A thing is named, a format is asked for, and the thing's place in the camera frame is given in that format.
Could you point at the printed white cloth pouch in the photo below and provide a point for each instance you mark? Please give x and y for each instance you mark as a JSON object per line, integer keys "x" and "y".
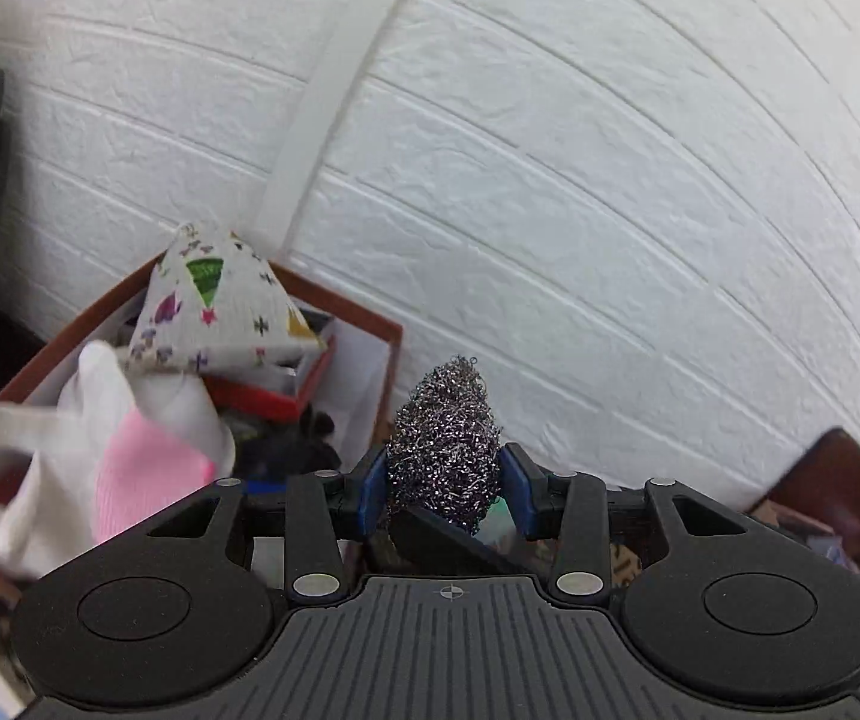
{"x": 220, "y": 307}

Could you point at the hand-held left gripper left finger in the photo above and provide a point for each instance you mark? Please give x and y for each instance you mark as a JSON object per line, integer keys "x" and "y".
{"x": 372, "y": 495}

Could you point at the brown box at right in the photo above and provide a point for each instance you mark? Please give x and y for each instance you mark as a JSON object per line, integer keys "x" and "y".
{"x": 842, "y": 480}

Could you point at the white and pink cloth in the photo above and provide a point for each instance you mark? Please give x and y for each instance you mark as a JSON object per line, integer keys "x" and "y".
{"x": 137, "y": 465}

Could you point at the steel wool scrubber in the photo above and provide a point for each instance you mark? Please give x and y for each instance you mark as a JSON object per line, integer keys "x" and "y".
{"x": 445, "y": 442}

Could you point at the red inner box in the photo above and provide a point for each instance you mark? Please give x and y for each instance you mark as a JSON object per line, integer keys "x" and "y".
{"x": 280, "y": 390}

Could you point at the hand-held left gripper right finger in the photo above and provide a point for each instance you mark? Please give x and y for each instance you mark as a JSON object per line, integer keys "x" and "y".
{"x": 516, "y": 495}

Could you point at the brown shoe box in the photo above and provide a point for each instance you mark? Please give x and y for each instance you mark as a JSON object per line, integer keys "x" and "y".
{"x": 370, "y": 360}

